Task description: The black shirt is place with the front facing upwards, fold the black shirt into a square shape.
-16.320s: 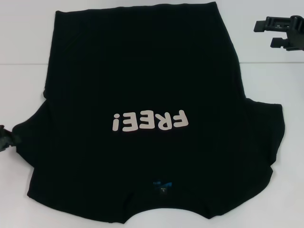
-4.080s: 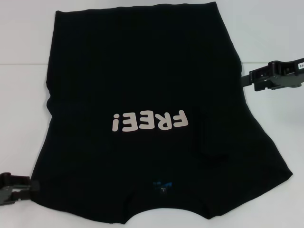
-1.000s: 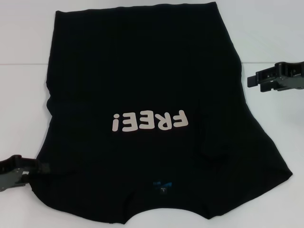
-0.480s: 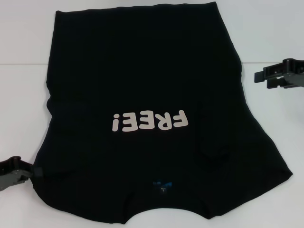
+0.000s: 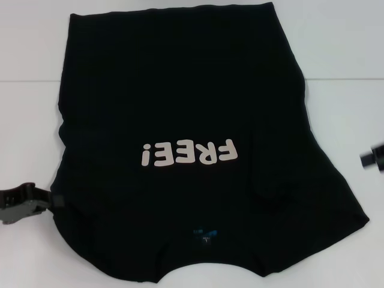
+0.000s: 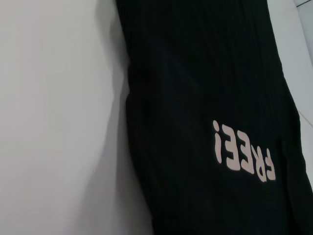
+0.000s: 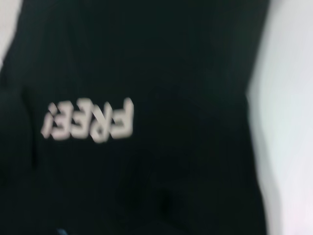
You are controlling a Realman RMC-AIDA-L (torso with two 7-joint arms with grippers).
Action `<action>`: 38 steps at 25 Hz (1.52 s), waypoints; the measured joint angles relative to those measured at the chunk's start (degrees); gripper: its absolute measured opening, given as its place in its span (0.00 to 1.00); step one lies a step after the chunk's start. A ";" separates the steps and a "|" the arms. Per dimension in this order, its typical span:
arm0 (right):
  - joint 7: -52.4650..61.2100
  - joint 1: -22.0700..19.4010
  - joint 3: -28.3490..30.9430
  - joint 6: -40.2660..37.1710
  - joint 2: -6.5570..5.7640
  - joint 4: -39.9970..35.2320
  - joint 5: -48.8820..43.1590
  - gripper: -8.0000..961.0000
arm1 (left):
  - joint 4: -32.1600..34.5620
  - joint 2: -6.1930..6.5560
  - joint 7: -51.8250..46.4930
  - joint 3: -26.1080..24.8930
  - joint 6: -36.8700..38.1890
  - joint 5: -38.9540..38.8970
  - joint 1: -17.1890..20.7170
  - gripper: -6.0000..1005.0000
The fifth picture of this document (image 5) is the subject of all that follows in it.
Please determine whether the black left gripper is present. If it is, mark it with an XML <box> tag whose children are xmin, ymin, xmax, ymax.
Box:
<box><xmin>0</xmin><ymin>182</ymin><xmax>65</xmax><ymax>226</ymax></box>

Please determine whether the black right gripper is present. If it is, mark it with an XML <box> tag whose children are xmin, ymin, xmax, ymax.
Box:
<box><xmin>359</xmin><ymin>145</ymin><xmax>384</xmax><ymax>174</ymax></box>

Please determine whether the black FREE print t-shirt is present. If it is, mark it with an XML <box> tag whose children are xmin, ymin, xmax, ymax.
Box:
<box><xmin>49</xmin><ymin>2</ymin><xmax>370</xmax><ymax>268</ymax></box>

